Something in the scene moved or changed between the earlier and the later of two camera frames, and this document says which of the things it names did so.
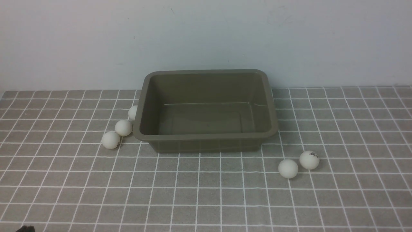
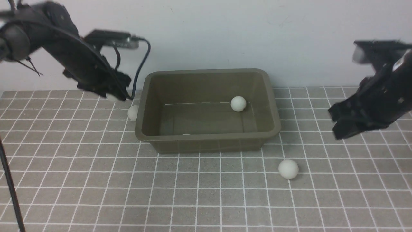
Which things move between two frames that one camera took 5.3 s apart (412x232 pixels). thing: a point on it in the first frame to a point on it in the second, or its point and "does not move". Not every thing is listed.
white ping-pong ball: x=132 y=112 does not move
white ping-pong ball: x=288 y=168 does not move
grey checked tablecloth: x=56 y=176 does not move
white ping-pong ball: x=110 y=140 to x=111 y=98
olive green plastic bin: x=204 y=111 does not move
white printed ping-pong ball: x=309 y=160 to x=238 y=103
